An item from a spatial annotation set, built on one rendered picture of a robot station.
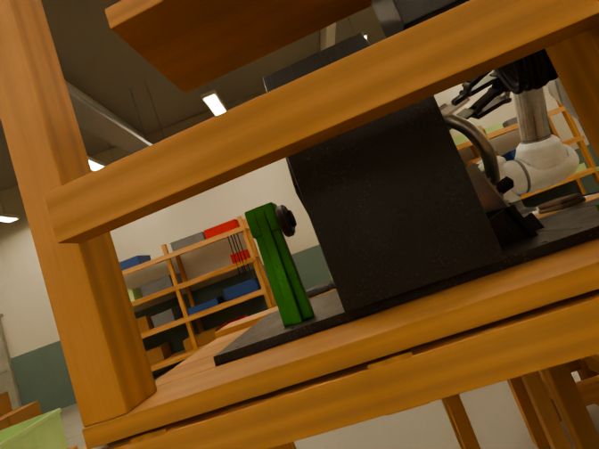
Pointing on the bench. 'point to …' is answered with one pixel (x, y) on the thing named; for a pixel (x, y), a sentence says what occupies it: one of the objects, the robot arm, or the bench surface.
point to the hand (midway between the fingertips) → (455, 112)
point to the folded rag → (561, 203)
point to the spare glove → (320, 289)
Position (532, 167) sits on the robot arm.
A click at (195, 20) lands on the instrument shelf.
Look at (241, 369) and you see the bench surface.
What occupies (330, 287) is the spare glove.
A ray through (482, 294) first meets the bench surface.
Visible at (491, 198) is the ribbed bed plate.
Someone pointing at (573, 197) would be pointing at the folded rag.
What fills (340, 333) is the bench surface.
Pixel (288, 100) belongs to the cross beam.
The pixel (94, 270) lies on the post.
